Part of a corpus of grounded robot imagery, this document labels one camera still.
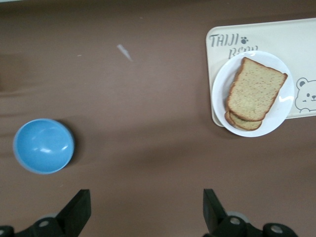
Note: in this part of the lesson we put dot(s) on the white tape scrap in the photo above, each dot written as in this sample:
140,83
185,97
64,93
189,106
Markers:
124,52

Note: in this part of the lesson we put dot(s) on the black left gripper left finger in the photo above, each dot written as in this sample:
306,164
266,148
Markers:
76,209

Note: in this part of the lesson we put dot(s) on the blue bowl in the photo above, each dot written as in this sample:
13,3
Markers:
43,146

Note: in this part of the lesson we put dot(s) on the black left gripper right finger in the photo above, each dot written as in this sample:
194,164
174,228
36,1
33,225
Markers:
214,212

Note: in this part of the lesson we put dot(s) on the brown bread slice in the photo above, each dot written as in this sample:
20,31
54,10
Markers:
256,91

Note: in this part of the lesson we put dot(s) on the cream bear print tray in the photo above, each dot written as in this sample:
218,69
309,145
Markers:
284,34

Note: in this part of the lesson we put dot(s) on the white round plate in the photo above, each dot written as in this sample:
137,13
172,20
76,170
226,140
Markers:
281,111

